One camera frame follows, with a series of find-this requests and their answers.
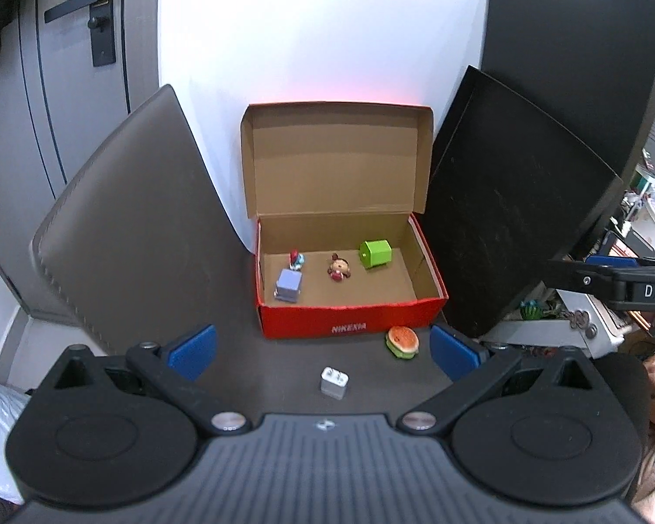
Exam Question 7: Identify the small black board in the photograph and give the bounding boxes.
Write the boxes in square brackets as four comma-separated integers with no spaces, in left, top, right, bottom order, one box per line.
[417,65,626,339]

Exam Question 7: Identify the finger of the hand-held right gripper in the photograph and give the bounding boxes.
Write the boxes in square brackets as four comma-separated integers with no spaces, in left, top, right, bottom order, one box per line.
[543,259,620,307]
[585,254,655,271]

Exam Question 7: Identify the red cardboard shoe box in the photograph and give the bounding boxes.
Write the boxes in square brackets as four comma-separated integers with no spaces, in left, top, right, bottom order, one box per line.
[240,101,449,341]

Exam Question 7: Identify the metal keys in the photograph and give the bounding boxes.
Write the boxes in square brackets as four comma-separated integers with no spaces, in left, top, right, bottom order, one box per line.
[559,308,598,339]

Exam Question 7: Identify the brown-haired doll figurine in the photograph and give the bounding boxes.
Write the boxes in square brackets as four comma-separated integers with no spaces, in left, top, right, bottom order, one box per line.
[327,252,353,283]

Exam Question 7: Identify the hamburger toy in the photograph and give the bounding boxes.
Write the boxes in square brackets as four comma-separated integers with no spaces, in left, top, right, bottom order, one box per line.
[385,326,420,361]

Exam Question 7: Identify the large black board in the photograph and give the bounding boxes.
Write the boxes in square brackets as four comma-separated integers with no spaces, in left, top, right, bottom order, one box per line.
[477,0,655,192]

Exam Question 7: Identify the green cube toy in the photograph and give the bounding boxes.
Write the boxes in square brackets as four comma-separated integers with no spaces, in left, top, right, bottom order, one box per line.
[359,239,393,270]

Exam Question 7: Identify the grey door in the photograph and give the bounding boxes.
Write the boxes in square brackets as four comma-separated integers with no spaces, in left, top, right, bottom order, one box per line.
[0,0,162,219]

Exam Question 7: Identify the white charger plug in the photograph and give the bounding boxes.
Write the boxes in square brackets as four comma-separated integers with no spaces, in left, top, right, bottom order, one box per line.
[320,367,350,398]

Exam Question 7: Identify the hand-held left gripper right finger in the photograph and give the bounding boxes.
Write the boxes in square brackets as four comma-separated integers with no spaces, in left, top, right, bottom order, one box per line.
[396,324,608,438]

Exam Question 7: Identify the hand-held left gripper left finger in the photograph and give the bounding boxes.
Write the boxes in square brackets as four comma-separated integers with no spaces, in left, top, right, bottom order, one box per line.
[48,324,253,438]

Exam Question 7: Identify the grey leather mat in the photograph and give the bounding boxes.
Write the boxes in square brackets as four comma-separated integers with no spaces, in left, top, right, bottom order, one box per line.
[30,84,263,361]

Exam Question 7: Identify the purple cube toy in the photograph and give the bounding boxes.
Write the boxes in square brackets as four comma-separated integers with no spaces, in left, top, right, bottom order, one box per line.
[273,269,302,303]

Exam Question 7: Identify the black door handle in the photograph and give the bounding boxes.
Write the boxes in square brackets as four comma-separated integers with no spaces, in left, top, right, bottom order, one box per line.
[44,0,117,68]

